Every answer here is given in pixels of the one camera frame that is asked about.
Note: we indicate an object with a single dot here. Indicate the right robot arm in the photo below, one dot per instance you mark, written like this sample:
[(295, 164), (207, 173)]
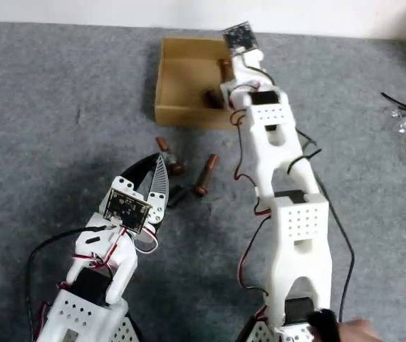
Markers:
[(302, 221)]

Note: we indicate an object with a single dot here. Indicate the cardboard box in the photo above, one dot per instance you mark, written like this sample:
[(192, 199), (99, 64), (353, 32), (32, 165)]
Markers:
[(185, 71)]

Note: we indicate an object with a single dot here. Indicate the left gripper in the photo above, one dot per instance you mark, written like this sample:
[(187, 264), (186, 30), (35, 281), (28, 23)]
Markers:
[(123, 260)]

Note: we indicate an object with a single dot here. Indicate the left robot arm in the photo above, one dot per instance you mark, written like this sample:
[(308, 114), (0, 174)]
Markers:
[(71, 314)]

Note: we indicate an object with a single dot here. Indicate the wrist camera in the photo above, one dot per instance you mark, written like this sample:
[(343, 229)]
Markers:
[(126, 210), (240, 37)]

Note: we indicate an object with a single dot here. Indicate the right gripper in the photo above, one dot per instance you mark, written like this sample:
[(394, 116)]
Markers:
[(247, 73)]

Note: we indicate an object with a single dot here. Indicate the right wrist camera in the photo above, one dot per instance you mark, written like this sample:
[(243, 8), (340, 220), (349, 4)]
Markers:
[(240, 37)]

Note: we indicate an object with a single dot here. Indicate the copper bolt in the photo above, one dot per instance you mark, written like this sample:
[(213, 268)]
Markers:
[(225, 68), (177, 166), (206, 174)]

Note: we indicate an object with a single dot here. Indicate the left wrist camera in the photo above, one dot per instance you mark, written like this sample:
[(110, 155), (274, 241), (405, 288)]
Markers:
[(126, 210)]

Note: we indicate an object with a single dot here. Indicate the black plastic strip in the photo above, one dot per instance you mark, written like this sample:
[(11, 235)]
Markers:
[(397, 101)]

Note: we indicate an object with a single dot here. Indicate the person's hand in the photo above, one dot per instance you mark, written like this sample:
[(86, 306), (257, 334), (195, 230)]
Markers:
[(358, 331)]

